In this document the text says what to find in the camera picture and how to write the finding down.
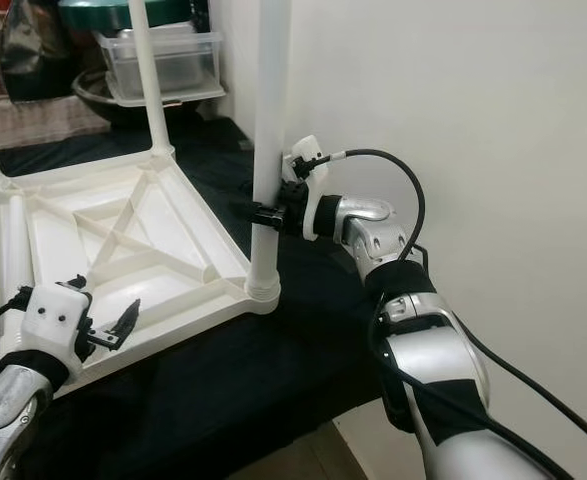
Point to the white plastic table top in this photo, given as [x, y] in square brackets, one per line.
[193, 310]

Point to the black tablecloth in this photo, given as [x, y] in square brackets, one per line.
[283, 380]

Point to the clear plastic storage box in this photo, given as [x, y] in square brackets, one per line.
[193, 65]

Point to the black wok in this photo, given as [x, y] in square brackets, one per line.
[93, 110]

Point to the black bag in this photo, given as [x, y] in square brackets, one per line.
[38, 50]

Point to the green pot lid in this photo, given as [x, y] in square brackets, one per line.
[103, 10]

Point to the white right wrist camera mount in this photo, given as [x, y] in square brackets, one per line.
[311, 185]

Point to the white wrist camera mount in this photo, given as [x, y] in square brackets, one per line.
[58, 325]
[311, 185]

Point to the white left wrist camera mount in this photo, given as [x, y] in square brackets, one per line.
[58, 325]

